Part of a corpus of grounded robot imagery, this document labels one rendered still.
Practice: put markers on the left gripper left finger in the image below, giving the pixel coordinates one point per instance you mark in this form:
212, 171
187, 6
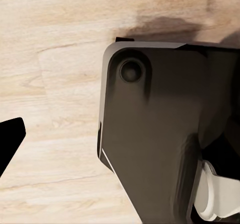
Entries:
12, 133

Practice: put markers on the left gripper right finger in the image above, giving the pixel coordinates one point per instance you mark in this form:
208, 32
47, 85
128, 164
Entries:
232, 133

